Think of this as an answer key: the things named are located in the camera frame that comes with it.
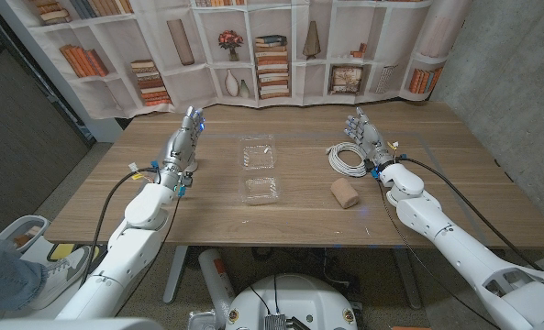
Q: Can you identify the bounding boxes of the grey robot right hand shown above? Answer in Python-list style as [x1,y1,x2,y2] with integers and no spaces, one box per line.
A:
[343,107,394,167]

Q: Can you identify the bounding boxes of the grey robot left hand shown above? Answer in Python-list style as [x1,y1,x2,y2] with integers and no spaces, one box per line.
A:
[159,105,207,181]

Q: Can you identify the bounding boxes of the white roll with orange label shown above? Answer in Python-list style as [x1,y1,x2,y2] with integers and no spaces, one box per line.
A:
[197,247,237,329]

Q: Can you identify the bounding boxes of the white plastic bin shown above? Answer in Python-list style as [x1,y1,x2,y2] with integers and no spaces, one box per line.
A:
[0,214,51,254]

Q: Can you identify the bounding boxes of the yellow and black floor item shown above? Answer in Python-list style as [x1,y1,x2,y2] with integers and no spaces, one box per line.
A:
[46,242,78,262]

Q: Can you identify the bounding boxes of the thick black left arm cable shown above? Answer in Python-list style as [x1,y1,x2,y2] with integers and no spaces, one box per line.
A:
[78,167,162,290]

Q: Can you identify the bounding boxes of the aluminium foil tray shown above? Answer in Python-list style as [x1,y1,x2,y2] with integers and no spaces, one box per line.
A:
[187,309,229,330]

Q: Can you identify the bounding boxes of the printed bookshelf backdrop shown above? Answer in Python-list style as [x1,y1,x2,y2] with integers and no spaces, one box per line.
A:
[0,0,474,120]

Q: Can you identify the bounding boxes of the person's leg in blue jeans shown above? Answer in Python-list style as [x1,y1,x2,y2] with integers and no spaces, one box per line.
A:
[0,240,48,317]

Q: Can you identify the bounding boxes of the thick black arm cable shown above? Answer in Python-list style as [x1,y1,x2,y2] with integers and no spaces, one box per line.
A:
[78,167,162,290]
[397,155,544,272]

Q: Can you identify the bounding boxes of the white sneaker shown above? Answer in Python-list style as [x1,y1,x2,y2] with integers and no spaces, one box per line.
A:
[26,245,94,311]

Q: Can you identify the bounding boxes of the clear plastic clamshell container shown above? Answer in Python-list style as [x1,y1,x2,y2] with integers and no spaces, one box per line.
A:
[237,134,282,206]

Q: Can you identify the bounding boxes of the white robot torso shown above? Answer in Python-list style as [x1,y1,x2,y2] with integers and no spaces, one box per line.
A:
[224,273,360,330]

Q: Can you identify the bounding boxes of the grey table leg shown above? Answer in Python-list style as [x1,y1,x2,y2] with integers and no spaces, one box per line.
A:
[393,247,423,311]
[162,246,189,305]

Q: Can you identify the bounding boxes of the coiled white charging cable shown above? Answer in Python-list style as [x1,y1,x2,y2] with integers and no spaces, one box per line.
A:
[325,140,369,179]

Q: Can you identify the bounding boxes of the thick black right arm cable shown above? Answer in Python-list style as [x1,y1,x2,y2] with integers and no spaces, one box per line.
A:
[397,155,544,272]

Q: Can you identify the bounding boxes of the tan bandage roll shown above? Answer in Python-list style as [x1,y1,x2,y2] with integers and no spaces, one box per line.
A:
[329,177,361,210]

